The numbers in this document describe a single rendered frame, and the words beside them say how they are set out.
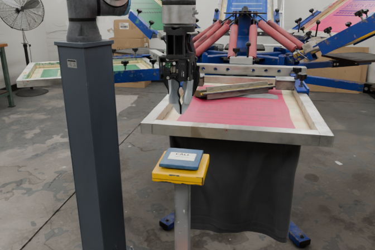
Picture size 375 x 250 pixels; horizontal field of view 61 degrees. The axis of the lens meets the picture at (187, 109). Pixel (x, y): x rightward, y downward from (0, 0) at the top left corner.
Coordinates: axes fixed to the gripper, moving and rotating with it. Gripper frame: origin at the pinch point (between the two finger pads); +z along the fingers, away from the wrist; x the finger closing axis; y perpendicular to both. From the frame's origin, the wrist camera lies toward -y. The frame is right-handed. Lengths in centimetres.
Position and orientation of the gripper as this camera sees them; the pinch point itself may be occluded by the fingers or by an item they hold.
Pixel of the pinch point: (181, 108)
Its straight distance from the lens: 78.9
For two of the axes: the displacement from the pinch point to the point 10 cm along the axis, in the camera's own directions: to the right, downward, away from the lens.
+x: 9.8, 0.6, -1.8
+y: -1.9, 3.0, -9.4
